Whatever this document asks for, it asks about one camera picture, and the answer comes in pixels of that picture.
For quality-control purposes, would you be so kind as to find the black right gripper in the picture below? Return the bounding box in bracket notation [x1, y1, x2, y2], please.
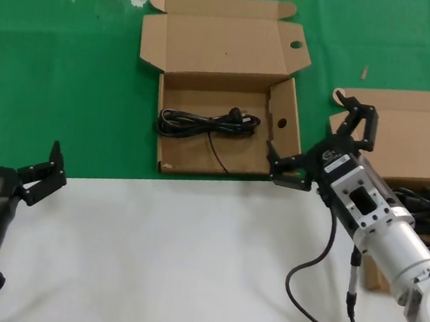
[261, 83, 383, 201]

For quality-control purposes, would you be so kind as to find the plain open cardboard box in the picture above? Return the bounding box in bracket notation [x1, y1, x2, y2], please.
[311, 80, 430, 297]

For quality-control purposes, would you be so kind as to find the cardboard box with round holes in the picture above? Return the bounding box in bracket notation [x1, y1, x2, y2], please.
[125, 0, 319, 188]

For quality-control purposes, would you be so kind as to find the green table mat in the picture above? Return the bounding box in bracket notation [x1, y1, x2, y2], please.
[0, 0, 430, 223]

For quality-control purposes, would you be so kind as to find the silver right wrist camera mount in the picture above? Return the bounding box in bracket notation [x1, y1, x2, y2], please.
[315, 151, 406, 245]

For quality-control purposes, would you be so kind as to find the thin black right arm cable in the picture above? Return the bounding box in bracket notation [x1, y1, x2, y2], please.
[281, 184, 414, 322]

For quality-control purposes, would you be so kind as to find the cable with silver connector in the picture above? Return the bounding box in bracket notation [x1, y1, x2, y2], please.
[342, 246, 391, 322]

